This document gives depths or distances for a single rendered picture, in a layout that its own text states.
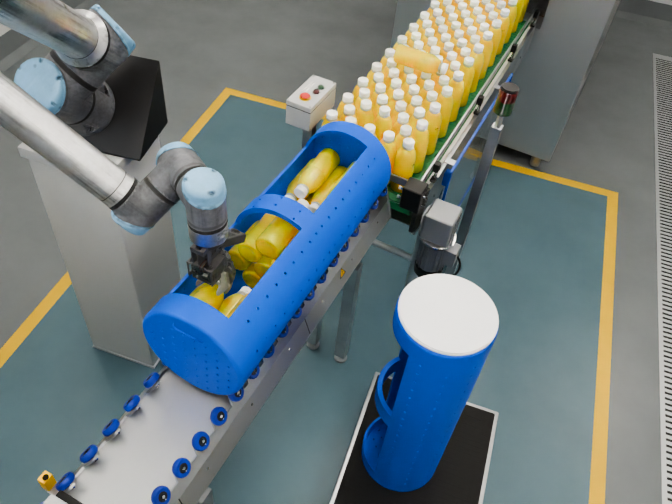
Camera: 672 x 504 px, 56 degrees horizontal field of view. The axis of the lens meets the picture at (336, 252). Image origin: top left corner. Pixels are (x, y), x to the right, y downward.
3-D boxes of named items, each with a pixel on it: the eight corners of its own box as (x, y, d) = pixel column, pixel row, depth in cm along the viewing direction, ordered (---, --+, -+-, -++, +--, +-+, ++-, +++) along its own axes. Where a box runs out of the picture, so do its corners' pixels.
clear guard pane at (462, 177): (425, 262, 264) (449, 173, 229) (483, 161, 314) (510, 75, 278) (426, 263, 264) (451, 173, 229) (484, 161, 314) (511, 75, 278)
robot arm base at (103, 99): (47, 122, 198) (29, 116, 188) (69, 64, 196) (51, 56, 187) (101, 145, 196) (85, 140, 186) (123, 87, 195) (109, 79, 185)
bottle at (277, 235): (252, 248, 170) (287, 208, 182) (273, 263, 170) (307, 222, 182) (258, 233, 165) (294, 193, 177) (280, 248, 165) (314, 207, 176)
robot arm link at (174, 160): (139, 165, 146) (160, 197, 139) (173, 129, 144) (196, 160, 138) (166, 183, 153) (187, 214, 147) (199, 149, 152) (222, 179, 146)
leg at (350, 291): (331, 359, 282) (344, 266, 236) (337, 350, 286) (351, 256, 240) (343, 365, 281) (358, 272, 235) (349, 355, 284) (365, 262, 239)
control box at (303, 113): (285, 123, 232) (285, 99, 224) (311, 97, 244) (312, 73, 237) (309, 132, 229) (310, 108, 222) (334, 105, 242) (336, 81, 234)
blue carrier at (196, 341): (146, 360, 165) (134, 294, 143) (309, 174, 220) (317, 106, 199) (240, 412, 158) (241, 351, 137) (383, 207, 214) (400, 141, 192)
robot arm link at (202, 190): (212, 158, 140) (233, 185, 134) (216, 200, 149) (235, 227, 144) (172, 171, 136) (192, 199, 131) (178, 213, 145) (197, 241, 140)
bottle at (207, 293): (177, 348, 154) (219, 299, 167) (194, 343, 150) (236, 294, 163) (159, 326, 152) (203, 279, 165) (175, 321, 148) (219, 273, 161)
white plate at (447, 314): (474, 266, 186) (473, 269, 186) (385, 280, 179) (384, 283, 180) (516, 343, 168) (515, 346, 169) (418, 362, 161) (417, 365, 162)
